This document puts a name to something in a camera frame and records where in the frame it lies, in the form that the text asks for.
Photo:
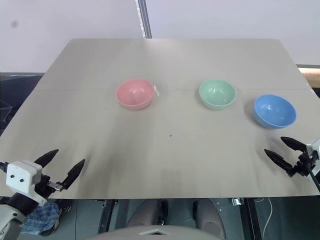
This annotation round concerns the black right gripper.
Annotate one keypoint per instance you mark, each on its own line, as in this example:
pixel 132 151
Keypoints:
pixel 301 166

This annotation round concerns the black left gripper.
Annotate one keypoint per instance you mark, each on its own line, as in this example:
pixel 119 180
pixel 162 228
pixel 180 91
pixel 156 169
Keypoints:
pixel 46 186

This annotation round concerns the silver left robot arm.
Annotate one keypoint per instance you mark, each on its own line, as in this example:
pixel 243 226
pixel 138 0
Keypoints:
pixel 12 215

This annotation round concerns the blue plastic bowl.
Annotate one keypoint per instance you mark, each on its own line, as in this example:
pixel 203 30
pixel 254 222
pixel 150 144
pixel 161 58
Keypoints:
pixel 275 111

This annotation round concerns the blue checkered cloth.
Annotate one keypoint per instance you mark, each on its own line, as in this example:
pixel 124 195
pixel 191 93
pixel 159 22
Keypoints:
pixel 41 217

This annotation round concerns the light wooden board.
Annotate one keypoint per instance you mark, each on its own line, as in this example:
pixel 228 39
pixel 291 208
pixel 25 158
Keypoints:
pixel 310 75

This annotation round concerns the green plastic bowl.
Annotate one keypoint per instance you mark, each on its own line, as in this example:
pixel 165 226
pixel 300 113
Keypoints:
pixel 217 93

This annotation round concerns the pink red plastic bowl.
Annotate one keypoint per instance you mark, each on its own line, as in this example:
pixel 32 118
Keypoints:
pixel 135 93

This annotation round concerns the grey robot torso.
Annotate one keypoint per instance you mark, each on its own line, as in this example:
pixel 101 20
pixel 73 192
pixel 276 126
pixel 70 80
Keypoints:
pixel 155 232

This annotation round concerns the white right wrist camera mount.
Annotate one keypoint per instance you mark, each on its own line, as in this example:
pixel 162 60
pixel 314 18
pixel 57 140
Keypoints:
pixel 314 148

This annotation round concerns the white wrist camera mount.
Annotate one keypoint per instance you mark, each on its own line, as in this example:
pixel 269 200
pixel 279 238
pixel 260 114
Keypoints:
pixel 314 148
pixel 21 176

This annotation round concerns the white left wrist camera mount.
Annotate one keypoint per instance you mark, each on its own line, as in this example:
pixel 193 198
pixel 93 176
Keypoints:
pixel 21 176

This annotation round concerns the black table frame leg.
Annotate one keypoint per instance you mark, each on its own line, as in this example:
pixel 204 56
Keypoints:
pixel 107 217
pixel 252 220

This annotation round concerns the grey metal wall post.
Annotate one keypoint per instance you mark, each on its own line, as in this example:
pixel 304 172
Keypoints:
pixel 144 18

